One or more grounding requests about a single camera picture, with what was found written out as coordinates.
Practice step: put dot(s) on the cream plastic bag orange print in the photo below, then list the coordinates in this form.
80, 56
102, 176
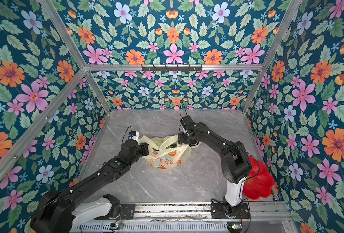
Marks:
161, 158

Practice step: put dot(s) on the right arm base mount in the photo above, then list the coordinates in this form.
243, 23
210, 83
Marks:
221, 210

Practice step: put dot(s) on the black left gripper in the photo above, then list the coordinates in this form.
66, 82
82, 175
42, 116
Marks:
144, 148

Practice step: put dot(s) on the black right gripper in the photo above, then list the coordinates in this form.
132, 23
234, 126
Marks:
182, 138

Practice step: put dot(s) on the small circuit board right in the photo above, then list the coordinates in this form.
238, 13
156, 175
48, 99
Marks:
234, 227

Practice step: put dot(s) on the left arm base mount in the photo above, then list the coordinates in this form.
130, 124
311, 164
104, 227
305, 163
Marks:
118, 210

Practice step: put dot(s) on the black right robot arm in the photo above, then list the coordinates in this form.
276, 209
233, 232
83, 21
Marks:
235, 162

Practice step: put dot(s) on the small circuit board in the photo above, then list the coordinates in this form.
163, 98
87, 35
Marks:
116, 226
234, 227

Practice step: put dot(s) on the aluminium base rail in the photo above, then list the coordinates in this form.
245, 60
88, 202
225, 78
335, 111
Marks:
186, 217

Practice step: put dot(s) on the small circuit board left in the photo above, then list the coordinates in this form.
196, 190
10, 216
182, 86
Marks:
116, 226

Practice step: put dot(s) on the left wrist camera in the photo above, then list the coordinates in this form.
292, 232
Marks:
134, 135

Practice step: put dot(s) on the green grapes bunch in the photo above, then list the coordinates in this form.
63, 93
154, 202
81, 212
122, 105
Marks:
171, 146

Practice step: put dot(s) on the black hook rail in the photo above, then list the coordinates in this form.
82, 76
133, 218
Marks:
167, 68

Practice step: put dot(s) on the red flower-shaped plate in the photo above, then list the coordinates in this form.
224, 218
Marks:
259, 183

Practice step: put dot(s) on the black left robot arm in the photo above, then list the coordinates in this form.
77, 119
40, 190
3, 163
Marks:
55, 212

